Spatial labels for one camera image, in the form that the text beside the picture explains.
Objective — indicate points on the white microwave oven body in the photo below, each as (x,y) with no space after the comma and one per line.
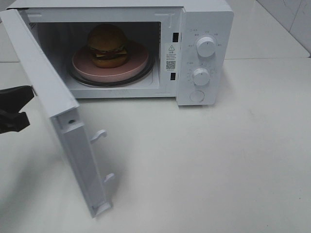
(168,29)

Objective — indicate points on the white round door button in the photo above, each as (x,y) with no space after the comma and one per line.
(197,96)

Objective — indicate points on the pink round plate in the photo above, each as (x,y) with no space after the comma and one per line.
(137,61)

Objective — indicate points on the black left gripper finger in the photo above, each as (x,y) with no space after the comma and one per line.
(12,100)
(13,122)

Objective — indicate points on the glass microwave turntable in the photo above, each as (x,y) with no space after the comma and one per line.
(141,75)

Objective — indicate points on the lower white round knob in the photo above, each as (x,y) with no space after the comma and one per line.
(201,76)

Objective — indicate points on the white round knob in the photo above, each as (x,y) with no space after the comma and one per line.
(201,76)
(206,46)

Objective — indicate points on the white microwave door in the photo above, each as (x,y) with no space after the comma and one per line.
(61,108)

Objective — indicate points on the upper white round knob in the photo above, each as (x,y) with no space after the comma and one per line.
(206,46)

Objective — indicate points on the burger with lettuce and cheese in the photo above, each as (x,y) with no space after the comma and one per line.
(107,46)

